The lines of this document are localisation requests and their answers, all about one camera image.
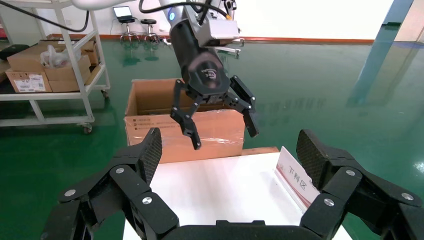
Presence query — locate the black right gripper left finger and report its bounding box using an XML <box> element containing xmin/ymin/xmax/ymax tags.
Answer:
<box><xmin>39</xmin><ymin>127</ymin><xmax>180</xmax><ymax>240</ymax></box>

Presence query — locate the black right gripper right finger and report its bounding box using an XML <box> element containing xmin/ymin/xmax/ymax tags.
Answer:
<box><xmin>295</xmin><ymin>129</ymin><xmax>424</xmax><ymax>240</ymax></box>

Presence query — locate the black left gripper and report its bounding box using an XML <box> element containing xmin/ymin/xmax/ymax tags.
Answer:
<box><xmin>168</xmin><ymin>22</ymin><xmax>260</xmax><ymax>151</ymax></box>

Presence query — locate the large open cardboard box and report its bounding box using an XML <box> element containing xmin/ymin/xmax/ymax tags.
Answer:
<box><xmin>124</xmin><ymin>78</ymin><xmax>247</xmax><ymax>165</ymax></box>

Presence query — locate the low plain cardboard box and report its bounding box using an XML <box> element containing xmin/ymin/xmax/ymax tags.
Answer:
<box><xmin>48</xmin><ymin>67</ymin><xmax>93</xmax><ymax>93</ymax></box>

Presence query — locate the medium plain cardboard box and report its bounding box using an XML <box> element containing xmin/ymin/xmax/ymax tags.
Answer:
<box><xmin>43</xmin><ymin>54</ymin><xmax>92</xmax><ymax>82</ymax></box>

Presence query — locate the small brown cardboard carton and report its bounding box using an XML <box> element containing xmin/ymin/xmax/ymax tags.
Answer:
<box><xmin>81</xmin><ymin>39</ymin><xmax>100</xmax><ymax>66</ymax></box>

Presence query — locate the cardboard box with white label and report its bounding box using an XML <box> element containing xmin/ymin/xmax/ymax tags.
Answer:
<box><xmin>4</xmin><ymin>68</ymin><xmax>53</xmax><ymax>94</ymax></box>

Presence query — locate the wide plain cardboard box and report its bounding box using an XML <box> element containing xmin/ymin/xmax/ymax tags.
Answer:
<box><xmin>6</xmin><ymin>43</ymin><xmax>69</xmax><ymax>72</ymax></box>

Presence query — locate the white red acrylic sign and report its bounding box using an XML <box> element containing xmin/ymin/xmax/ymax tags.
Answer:
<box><xmin>274</xmin><ymin>146</ymin><xmax>322</xmax><ymax>213</ymax></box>

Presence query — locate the white metal table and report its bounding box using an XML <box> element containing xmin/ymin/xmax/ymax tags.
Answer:
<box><xmin>214</xmin><ymin>37</ymin><xmax>246</xmax><ymax>56</ymax></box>

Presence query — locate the black round stool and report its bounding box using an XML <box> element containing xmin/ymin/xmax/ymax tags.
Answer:
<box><xmin>118</xmin><ymin>17</ymin><xmax>138</xmax><ymax>43</ymax></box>
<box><xmin>140</xmin><ymin>18</ymin><xmax>160</xmax><ymax>43</ymax></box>

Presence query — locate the open laptop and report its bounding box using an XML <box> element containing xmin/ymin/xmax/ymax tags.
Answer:
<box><xmin>112</xmin><ymin>5</ymin><xmax>133</xmax><ymax>20</ymax></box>

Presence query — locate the white plastic bag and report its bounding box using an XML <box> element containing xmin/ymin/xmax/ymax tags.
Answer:
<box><xmin>39</xmin><ymin>43</ymin><xmax>82</xmax><ymax>69</ymax></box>

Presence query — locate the black flat bag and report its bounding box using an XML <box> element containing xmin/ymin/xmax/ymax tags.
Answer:
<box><xmin>0</xmin><ymin>43</ymin><xmax>30</xmax><ymax>62</ymax></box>

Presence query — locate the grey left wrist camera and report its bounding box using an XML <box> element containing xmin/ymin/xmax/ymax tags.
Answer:
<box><xmin>198</xmin><ymin>19</ymin><xmax>240</xmax><ymax>48</ymax></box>

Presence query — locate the white tube frame cart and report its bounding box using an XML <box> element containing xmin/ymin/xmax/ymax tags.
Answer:
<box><xmin>0</xmin><ymin>0</ymin><xmax>112</xmax><ymax>135</ymax></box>

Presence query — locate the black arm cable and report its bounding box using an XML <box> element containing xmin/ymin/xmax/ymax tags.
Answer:
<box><xmin>0</xmin><ymin>0</ymin><xmax>233</xmax><ymax>34</ymax></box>

